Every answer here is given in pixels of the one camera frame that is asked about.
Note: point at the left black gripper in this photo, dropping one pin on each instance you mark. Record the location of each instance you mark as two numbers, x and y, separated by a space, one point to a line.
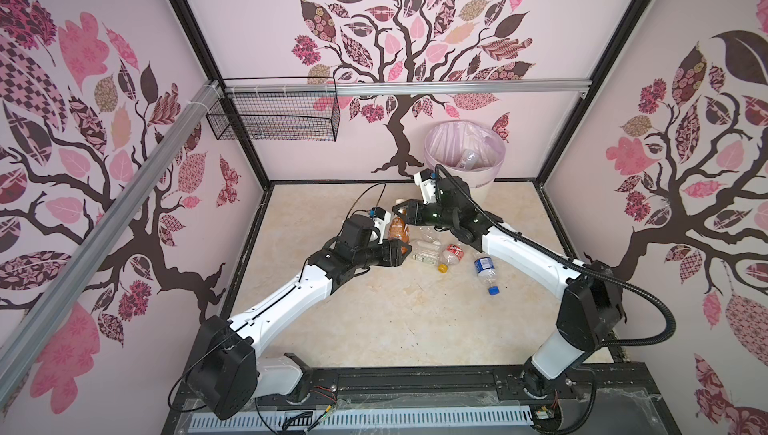
392 253

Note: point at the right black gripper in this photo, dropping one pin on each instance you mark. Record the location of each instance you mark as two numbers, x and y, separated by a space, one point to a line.
415 211

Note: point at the clear crushed bottle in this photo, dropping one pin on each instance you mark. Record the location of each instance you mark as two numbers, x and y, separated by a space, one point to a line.
428 234

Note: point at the brown coffee bottle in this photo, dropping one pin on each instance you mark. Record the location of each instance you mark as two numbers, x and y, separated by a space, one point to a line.
398 229

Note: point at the small bottle red label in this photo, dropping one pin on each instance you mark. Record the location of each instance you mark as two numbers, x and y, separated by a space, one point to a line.
450 256

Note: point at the clear bottle green label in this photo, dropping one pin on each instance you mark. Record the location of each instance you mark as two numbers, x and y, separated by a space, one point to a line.
427 252

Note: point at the blue label bottle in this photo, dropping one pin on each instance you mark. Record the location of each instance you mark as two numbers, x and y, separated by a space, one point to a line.
486 273

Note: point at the clear bottle red cap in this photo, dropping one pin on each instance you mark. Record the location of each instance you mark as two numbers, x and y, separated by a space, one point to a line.
469 160

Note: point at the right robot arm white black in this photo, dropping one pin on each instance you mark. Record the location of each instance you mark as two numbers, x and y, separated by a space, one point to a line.
589 306

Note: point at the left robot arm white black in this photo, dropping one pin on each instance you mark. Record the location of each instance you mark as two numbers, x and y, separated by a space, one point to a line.
223 369

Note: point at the white bin with purple liner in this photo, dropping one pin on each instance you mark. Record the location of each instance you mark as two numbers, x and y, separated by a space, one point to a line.
445 143

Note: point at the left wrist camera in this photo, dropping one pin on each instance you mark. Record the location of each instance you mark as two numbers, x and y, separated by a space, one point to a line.
363 229

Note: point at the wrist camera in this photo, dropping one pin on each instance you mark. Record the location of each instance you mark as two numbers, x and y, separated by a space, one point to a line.
426 182
363 229

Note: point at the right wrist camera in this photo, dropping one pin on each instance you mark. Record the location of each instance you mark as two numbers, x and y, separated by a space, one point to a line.
426 182

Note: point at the aluminium rail back wall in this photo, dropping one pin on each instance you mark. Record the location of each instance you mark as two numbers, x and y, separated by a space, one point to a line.
408 87

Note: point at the black wire basket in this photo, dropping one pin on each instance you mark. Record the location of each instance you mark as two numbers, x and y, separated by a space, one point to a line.
288 108

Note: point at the white slotted cable duct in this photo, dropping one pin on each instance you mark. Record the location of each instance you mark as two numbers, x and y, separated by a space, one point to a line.
386 420

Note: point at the black base frame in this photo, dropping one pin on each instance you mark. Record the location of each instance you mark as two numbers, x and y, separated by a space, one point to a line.
617 398

